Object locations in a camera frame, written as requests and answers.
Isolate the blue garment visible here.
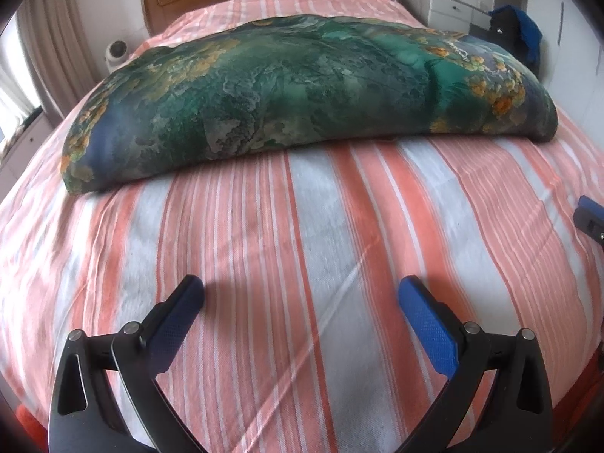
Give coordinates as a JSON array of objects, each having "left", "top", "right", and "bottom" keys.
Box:
[{"left": 499, "top": 5, "right": 543, "bottom": 77}]

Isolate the pink striped bedspread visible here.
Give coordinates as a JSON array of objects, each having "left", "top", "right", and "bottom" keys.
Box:
[{"left": 0, "top": 0, "right": 604, "bottom": 453}]

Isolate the white drawer unit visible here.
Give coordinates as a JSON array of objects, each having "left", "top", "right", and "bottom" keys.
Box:
[{"left": 427, "top": 0, "right": 490, "bottom": 34}]

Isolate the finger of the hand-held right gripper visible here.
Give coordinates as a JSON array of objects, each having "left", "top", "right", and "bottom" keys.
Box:
[{"left": 573, "top": 195, "right": 604, "bottom": 247}]

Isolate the green floral padded jacket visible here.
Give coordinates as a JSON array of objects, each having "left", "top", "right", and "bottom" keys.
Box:
[{"left": 61, "top": 13, "right": 560, "bottom": 195}]

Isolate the low white cabinet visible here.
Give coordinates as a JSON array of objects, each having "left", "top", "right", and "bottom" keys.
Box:
[{"left": 0, "top": 112, "right": 58, "bottom": 177}]

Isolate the white wardrobe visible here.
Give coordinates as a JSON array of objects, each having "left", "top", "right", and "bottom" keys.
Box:
[{"left": 493, "top": 0, "right": 604, "bottom": 121}]

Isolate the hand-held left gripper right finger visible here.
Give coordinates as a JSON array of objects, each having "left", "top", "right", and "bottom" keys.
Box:
[{"left": 391, "top": 276, "right": 555, "bottom": 453}]

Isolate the small white fan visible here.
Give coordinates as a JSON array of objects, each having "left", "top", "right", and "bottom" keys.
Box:
[{"left": 105, "top": 40, "right": 134, "bottom": 68}]

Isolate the beige curtain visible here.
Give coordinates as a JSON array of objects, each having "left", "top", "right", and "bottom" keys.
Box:
[{"left": 16, "top": 0, "right": 82, "bottom": 120}]

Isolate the white sheer curtain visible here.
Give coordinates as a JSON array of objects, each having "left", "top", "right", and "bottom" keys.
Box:
[{"left": 0, "top": 23, "right": 43, "bottom": 121}]

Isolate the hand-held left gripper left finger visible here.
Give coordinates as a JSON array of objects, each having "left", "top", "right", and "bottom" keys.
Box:
[{"left": 49, "top": 274, "right": 208, "bottom": 453}]

